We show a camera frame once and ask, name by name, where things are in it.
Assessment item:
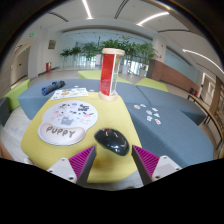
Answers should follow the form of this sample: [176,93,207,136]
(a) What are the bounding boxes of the white sticker sheet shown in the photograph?
[50,87,90,101]

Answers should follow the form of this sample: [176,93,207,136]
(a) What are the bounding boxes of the black computer mouse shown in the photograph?
[93,127,130,157]

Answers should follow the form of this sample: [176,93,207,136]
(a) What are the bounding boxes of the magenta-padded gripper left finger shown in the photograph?
[46,145,98,186]

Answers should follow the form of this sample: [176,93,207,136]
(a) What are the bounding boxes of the dark grey small ottoman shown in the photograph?
[0,96,10,128]

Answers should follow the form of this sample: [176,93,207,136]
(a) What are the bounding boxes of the pale door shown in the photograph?
[15,49,30,81]

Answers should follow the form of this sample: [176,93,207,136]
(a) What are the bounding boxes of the row of potted plants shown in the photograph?
[59,35,158,76]

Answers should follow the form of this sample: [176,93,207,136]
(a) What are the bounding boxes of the long grey upholstered bench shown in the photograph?
[18,78,151,121]

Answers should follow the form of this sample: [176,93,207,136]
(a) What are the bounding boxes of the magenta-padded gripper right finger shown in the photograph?
[131,144,183,186]

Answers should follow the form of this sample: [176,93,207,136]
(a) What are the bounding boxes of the folded blue umbrella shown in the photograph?
[40,80,66,97]

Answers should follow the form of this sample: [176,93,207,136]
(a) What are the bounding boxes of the person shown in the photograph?
[0,138,15,162]

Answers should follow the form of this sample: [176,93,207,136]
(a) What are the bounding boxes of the wooden frame chair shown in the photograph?
[187,93,224,151]

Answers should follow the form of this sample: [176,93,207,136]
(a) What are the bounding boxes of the framed wall plaque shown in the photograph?
[47,39,57,50]

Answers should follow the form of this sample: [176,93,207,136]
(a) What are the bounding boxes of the green upholstered ottoman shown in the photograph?
[3,78,31,112]
[134,77,169,93]
[77,69,133,85]

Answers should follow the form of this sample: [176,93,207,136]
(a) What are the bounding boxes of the yellow-green upholstered ottoman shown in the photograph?
[20,91,143,184]

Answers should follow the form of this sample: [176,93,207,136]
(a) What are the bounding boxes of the red lamp with rope-wrapped ends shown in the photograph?
[97,47,126,102]

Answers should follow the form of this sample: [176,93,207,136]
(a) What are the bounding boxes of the ceiling strip lights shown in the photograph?
[81,0,224,74]

